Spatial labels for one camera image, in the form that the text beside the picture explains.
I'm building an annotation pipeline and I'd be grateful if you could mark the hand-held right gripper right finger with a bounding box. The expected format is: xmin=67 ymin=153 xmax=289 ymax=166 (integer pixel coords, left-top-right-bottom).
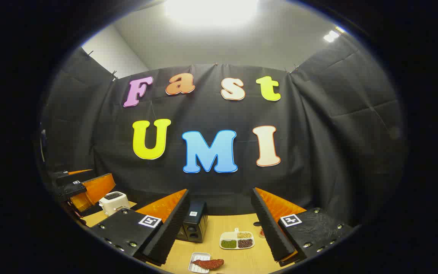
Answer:
xmin=251 ymin=187 xmax=356 ymax=267

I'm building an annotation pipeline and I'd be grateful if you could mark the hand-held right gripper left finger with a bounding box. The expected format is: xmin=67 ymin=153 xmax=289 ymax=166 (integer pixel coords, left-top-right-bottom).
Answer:
xmin=90 ymin=189 xmax=190 ymax=266

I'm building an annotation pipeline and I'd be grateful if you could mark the black electric oven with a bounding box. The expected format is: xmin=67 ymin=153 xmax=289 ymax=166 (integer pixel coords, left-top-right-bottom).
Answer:
xmin=176 ymin=201 xmax=208 ymax=243

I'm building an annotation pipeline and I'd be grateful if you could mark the red meat steak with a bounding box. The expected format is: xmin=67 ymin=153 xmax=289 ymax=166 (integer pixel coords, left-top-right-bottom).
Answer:
xmin=192 ymin=259 xmax=225 ymax=271

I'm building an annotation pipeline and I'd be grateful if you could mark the white toaster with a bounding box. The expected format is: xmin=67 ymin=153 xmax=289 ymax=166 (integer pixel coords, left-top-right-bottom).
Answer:
xmin=98 ymin=191 xmax=130 ymax=217

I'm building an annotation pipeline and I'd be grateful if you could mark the white rectangular tray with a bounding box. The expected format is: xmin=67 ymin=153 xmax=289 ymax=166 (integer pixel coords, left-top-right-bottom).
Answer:
xmin=188 ymin=252 xmax=211 ymax=274

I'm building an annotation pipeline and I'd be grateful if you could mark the white divided plate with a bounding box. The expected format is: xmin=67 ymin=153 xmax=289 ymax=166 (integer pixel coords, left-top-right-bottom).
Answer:
xmin=219 ymin=228 xmax=255 ymax=250

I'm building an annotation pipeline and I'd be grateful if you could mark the black backdrop cloth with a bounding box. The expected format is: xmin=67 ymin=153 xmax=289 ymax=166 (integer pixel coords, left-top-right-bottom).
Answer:
xmin=36 ymin=36 xmax=408 ymax=225

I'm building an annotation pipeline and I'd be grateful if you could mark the large ceiling light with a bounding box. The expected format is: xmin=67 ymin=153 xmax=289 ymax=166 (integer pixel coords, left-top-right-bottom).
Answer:
xmin=164 ymin=0 xmax=259 ymax=27

